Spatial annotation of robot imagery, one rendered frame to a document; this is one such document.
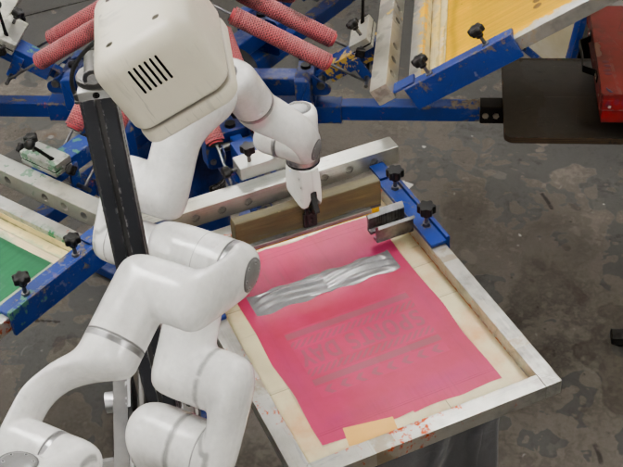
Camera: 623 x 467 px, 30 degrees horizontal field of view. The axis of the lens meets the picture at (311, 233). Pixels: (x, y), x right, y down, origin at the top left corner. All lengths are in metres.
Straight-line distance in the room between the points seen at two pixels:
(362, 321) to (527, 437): 1.16
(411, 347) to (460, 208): 1.93
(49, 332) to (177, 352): 2.39
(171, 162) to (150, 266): 0.50
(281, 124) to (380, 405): 0.61
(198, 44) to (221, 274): 0.31
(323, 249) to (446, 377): 0.50
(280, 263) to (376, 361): 0.39
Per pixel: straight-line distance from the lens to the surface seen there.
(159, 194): 2.05
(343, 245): 2.77
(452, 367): 2.48
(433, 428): 2.32
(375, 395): 2.43
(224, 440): 1.72
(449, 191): 4.49
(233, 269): 1.60
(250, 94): 2.19
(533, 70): 3.41
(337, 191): 2.61
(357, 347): 2.52
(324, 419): 2.39
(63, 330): 4.09
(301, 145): 2.33
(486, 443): 2.61
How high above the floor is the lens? 2.75
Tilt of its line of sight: 40 degrees down
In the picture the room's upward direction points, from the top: 4 degrees counter-clockwise
